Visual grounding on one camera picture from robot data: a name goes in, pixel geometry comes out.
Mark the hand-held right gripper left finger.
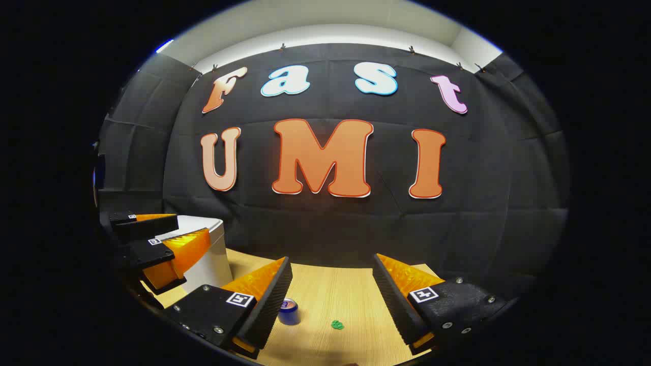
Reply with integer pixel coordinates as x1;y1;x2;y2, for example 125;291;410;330
163;256;294;360

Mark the black backdrop cloth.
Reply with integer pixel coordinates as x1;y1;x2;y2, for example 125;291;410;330
97;43;570;298

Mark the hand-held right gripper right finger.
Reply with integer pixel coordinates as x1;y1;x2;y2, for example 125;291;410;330
373;253;508;355

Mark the blue pop can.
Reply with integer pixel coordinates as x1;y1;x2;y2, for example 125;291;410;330
278;298;301;326

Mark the white desktop garbage bin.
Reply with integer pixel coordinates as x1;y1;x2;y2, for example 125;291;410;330
153;215;234;294

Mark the wooden desktop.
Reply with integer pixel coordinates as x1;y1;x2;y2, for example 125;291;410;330
140;248;448;366

